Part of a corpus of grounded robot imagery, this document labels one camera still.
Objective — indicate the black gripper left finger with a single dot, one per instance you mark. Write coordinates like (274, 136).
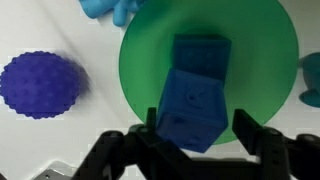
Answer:
(156, 158)

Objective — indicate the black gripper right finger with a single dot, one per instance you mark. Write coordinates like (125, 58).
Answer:
(279, 156)

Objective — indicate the dark blue block in bowl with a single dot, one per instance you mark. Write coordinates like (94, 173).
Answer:
(206, 55)

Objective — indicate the teal toy piece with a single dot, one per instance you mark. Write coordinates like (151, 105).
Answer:
(311, 74)

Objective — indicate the green plastic bowl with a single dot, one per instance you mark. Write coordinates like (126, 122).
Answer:
(262, 63)

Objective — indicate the purple spiky ball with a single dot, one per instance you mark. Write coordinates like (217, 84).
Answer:
(39, 84)

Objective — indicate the light blue toy piece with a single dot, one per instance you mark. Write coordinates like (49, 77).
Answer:
(120, 8)

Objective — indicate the grey metal bracket plate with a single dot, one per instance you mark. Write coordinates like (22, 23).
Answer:
(57, 170)

